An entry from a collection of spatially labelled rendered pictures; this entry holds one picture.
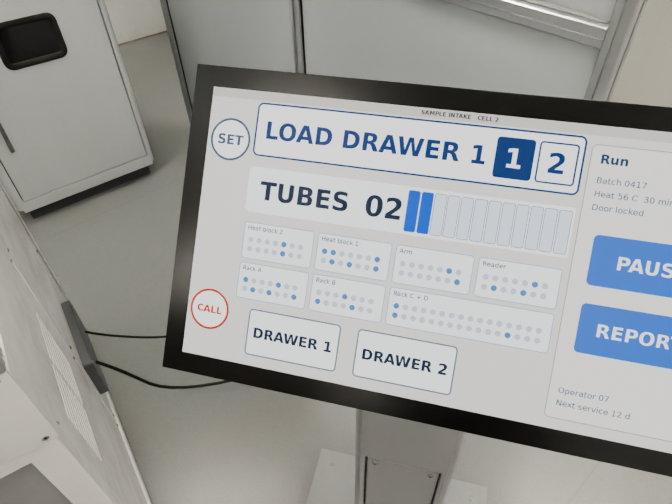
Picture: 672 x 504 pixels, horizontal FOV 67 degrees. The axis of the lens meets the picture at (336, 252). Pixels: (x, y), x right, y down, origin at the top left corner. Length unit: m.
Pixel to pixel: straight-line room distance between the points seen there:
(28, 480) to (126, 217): 1.68
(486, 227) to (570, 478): 1.23
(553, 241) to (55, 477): 0.70
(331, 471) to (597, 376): 1.07
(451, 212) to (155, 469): 1.30
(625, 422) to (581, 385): 0.05
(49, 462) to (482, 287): 0.61
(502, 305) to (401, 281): 0.09
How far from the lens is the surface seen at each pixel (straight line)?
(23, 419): 0.73
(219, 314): 0.53
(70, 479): 0.87
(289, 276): 0.50
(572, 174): 0.49
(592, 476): 1.66
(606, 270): 0.50
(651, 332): 0.52
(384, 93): 0.49
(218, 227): 0.52
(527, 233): 0.48
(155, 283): 2.06
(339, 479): 1.48
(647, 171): 0.51
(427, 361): 0.49
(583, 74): 1.22
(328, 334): 0.50
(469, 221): 0.48
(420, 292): 0.48
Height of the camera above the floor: 1.41
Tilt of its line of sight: 44 degrees down
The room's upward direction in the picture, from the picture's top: 2 degrees counter-clockwise
